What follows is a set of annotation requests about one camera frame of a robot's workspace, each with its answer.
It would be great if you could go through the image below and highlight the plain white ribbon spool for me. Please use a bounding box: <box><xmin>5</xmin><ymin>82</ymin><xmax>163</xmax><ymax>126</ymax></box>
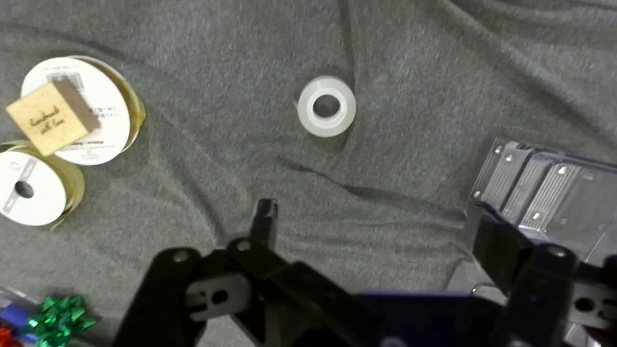
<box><xmin>0</xmin><ymin>141</ymin><xmax>86</xmax><ymax>232</ymax></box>

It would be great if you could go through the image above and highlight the blue red gift bow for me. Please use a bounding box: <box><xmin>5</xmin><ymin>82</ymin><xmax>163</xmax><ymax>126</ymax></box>
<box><xmin>0</xmin><ymin>284</ymin><xmax>47</xmax><ymax>347</ymax></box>

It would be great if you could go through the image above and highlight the large red gift bow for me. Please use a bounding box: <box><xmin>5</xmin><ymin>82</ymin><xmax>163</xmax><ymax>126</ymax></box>
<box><xmin>0</xmin><ymin>325</ymin><xmax>20</xmax><ymax>347</ymax></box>

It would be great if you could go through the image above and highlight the white translucent tape roll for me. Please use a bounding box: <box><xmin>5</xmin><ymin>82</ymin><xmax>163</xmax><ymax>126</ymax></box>
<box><xmin>294</xmin><ymin>74</ymin><xmax>358</xmax><ymax>140</ymax></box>

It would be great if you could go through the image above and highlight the small wooden stamp block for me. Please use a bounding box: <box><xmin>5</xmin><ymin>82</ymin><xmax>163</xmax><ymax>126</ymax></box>
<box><xmin>3</xmin><ymin>78</ymin><xmax>101</xmax><ymax>159</ymax></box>

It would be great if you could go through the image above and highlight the printed white ribbon spool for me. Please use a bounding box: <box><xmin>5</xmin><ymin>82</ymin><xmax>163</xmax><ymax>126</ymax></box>
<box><xmin>18</xmin><ymin>53</ymin><xmax>148</xmax><ymax>168</ymax></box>

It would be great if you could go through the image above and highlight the grey tablecloth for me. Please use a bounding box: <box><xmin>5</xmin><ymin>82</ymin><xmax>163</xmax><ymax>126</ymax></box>
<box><xmin>0</xmin><ymin>0</ymin><xmax>617</xmax><ymax>347</ymax></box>

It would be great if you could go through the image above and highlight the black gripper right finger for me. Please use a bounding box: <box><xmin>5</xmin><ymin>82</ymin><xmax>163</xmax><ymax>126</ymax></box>
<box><xmin>446</xmin><ymin>138</ymin><xmax>617</xmax><ymax>347</ymax></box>

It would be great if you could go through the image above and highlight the green gift bow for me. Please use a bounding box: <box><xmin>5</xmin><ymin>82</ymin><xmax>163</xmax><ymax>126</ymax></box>
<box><xmin>22</xmin><ymin>294</ymin><xmax>99</xmax><ymax>347</ymax></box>

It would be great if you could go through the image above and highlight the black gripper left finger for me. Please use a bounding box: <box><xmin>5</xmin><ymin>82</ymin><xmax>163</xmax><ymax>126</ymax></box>
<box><xmin>113</xmin><ymin>197</ymin><xmax>362</xmax><ymax>347</ymax></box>

